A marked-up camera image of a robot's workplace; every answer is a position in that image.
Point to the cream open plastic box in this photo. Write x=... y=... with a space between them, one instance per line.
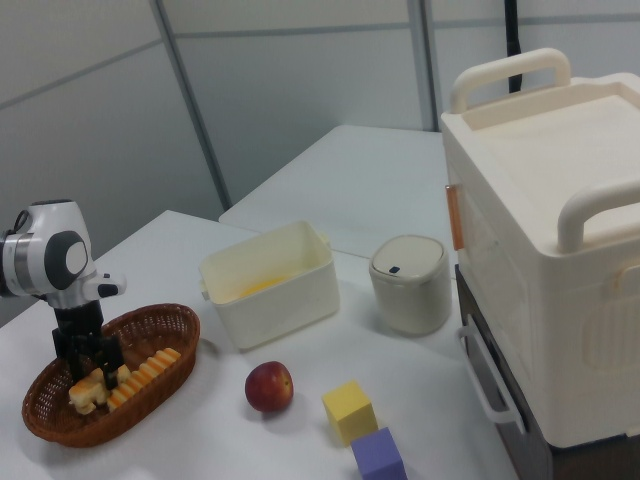
x=280 y=315

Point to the copper latch strip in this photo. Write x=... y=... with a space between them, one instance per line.
x=453 y=217

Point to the red apple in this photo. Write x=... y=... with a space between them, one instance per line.
x=268 y=386

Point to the yellow banana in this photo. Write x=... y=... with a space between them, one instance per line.
x=262 y=287

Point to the brown wicker basket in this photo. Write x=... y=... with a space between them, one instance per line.
x=165 y=350

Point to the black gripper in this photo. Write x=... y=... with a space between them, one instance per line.
x=77 y=322

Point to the black vertical pole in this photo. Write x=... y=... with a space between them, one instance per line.
x=512 y=45

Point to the small cream lidded bin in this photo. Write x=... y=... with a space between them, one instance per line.
x=407 y=295

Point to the yellow cube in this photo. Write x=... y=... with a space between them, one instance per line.
x=350 y=412

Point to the striped ridged bread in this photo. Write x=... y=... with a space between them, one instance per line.
x=145 y=375

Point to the purple cube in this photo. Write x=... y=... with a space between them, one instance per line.
x=377 y=457

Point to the square golden bread roll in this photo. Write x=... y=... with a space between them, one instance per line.
x=87 y=392

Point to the large cream storage box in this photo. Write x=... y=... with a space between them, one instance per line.
x=550 y=250

